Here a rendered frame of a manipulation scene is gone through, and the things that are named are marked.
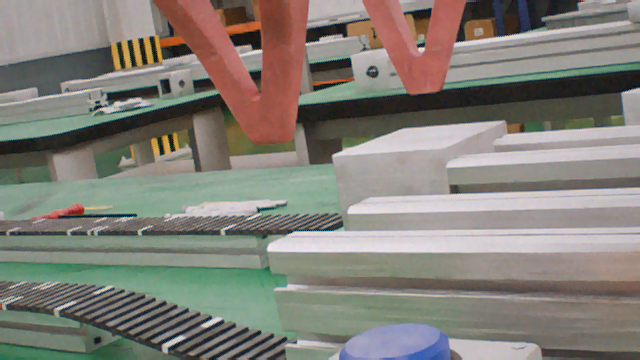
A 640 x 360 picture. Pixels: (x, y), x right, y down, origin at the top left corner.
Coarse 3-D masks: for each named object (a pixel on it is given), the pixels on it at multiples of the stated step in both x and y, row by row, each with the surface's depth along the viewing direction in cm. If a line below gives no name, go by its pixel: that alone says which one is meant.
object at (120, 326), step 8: (152, 304) 62; (160, 304) 62; (168, 304) 62; (176, 304) 62; (136, 312) 61; (144, 312) 61; (152, 312) 61; (160, 312) 61; (120, 320) 60; (128, 320) 60; (136, 320) 60; (144, 320) 60; (152, 320) 60; (104, 328) 59; (112, 328) 59; (120, 328) 58; (128, 328) 59; (136, 328) 59; (120, 336) 58
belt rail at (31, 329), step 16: (0, 320) 69; (16, 320) 67; (32, 320) 66; (48, 320) 64; (64, 320) 63; (0, 336) 68; (16, 336) 67; (32, 336) 66; (48, 336) 65; (64, 336) 64; (80, 336) 63; (96, 336) 64; (112, 336) 65; (80, 352) 63
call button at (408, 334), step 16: (368, 336) 35; (384, 336) 35; (400, 336) 34; (416, 336) 34; (432, 336) 34; (352, 352) 34; (368, 352) 33; (384, 352) 33; (400, 352) 33; (416, 352) 33; (432, 352) 33; (448, 352) 34
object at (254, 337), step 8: (240, 336) 57; (248, 336) 57; (256, 336) 58; (264, 336) 57; (272, 336) 58; (224, 344) 56; (232, 344) 56; (240, 344) 57; (248, 344) 56; (256, 344) 56; (208, 352) 55; (216, 352) 55; (224, 352) 56; (232, 352) 55; (240, 352) 55; (248, 352) 56
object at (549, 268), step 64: (576, 192) 47; (320, 256) 46; (384, 256) 43; (448, 256) 41; (512, 256) 40; (576, 256) 38; (320, 320) 46; (384, 320) 44; (448, 320) 42; (512, 320) 40; (576, 320) 39
